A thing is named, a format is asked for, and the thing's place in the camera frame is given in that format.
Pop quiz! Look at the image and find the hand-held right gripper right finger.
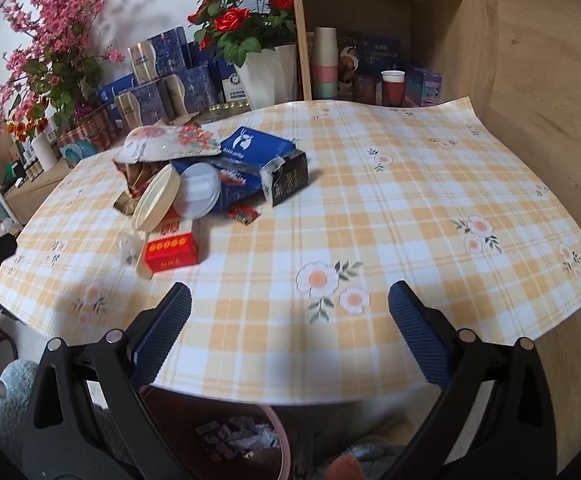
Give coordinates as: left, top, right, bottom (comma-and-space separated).
385, 280, 559, 480

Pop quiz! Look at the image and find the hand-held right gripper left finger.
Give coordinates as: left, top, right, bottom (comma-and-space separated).
23, 282, 194, 480

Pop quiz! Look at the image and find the red cigarette box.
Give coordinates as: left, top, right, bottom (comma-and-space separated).
144, 219, 206, 274

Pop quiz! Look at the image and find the pink-rimmed trash bin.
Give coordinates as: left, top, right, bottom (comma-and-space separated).
138, 387, 296, 480

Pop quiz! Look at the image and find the low wooden sideboard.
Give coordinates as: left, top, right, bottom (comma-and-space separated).
4, 160, 77, 227

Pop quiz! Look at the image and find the clear plastic cup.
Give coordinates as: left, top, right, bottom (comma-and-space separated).
119, 230, 154, 281

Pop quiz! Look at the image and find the row of small brown bottles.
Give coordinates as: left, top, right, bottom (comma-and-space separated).
19, 157, 42, 182

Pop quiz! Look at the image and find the white vase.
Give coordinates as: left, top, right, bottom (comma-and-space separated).
33, 132, 60, 171

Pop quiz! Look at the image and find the beige round lid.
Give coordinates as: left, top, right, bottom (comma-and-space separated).
131, 164, 181, 232

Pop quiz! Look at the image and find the pile of crumpled wrappers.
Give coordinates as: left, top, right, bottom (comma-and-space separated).
194, 414, 282, 462

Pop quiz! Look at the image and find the orange flower bouquet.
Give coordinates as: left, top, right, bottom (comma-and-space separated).
8, 115, 47, 142

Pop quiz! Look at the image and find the small red candy wrapper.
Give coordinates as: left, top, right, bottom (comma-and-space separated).
227, 203, 261, 225

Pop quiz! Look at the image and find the clear round plastic lid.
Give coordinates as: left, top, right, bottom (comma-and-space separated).
173, 162, 221, 219

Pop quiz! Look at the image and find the brown paper bag red trim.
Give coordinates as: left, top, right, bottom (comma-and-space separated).
113, 157, 168, 217

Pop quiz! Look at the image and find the floral white pouch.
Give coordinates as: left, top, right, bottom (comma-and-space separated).
115, 122, 224, 166

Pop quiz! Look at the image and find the black carton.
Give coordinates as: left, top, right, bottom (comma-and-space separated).
259, 150, 309, 207

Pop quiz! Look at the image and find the blue paper coffee bag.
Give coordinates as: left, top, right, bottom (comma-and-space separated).
170, 126, 296, 211

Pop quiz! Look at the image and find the blue box with white streak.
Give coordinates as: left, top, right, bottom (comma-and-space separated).
95, 74, 138, 111

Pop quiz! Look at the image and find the gold scalloped tray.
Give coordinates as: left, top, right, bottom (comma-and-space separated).
208, 101, 251, 114

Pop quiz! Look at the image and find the pink blossom plant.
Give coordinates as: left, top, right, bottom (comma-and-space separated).
0, 0, 127, 131

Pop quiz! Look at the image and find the red cup with white rim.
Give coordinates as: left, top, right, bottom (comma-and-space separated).
381, 70, 405, 107

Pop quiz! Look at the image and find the purple printed box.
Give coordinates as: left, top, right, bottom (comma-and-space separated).
405, 65, 444, 107

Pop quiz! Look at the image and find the blue box with round seal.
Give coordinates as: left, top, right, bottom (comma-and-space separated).
215, 55, 251, 103

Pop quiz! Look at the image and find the white angular flower pot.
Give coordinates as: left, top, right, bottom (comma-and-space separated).
233, 44, 299, 111

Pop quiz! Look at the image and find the stack of pastel cups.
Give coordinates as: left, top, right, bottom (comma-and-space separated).
312, 26, 339, 101

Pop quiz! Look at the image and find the dark blue printed box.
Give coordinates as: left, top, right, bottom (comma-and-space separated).
338, 32, 401, 102

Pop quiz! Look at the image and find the red rose plant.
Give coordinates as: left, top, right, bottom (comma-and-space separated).
188, 0, 296, 68

